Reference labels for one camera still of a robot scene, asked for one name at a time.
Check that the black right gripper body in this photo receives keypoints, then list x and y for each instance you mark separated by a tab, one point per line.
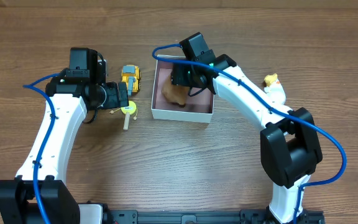
180	79

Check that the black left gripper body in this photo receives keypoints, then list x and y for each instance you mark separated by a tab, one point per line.
122	94

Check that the brown plush toy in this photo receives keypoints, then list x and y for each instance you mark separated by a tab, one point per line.
175	94

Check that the yellow grey toy truck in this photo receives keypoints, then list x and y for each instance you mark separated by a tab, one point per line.
131	75

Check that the white orange plush duck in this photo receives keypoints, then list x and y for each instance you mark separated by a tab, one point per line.
274	89

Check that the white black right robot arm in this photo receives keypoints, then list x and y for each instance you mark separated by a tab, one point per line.
289	145

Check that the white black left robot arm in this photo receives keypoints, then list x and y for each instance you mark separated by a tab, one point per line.
38	193

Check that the yellow wooden rattle drum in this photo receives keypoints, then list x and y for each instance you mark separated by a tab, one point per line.
128	111

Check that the white box pink interior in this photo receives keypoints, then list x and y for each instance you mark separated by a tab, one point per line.
198	109

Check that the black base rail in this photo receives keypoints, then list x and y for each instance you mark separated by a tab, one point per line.
216	217

